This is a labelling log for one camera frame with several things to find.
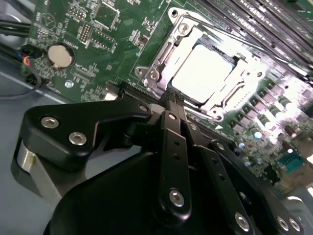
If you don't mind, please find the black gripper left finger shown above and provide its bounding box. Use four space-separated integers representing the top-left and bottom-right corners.
11 89 194 222

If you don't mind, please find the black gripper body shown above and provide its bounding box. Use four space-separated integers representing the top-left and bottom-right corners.
47 151 234 235

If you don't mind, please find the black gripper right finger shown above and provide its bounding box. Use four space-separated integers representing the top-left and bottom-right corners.
174 92 305 235

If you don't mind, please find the silver CPU green board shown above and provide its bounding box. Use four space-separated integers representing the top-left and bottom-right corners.
170 44 242 105

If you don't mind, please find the metal socket cover frame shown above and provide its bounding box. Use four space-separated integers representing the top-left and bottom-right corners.
145 23 268 118

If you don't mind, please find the thin metal locking lever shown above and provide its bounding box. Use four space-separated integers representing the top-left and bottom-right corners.
193 21 313 83

